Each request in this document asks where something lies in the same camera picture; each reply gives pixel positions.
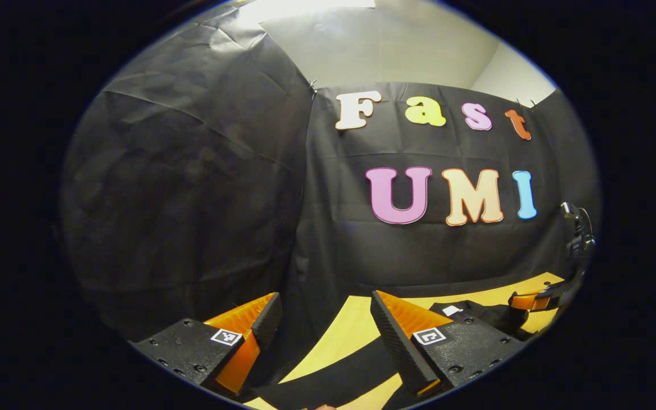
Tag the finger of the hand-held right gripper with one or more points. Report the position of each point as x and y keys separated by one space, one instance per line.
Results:
x=527 y=300

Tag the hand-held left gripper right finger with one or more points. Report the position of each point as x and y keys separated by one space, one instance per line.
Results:
x=396 y=336

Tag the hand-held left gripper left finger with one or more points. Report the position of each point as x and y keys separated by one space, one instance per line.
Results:
x=266 y=322

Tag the black garment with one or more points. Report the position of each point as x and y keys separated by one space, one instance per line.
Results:
x=482 y=319

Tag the black backdrop cloth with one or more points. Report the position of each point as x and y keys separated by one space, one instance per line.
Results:
x=191 y=199

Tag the ceiling light panel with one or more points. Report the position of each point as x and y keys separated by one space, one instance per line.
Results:
x=305 y=7

